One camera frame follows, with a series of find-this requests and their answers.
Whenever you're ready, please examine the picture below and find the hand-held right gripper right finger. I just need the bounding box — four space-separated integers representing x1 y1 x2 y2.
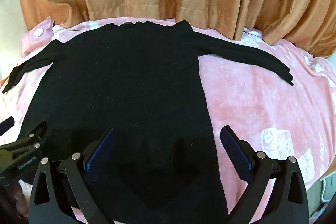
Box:
220 125 310 224

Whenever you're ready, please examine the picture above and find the pink pouch with white button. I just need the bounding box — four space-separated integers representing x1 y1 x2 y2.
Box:
22 17 54 57

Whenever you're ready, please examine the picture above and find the grey plastic object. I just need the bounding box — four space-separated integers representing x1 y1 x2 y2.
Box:
318 174 336 210

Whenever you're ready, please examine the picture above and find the black long-sleeved sweater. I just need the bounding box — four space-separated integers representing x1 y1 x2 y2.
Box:
2 20 294 223

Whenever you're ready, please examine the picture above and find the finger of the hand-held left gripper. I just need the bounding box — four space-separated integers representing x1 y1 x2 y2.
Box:
0 120 50 159
0 116 15 136

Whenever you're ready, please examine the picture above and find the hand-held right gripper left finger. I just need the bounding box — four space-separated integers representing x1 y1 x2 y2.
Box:
29 127 117 224

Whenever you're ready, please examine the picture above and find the pink patterned fleece blanket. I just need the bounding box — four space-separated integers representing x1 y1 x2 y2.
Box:
0 18 336 224

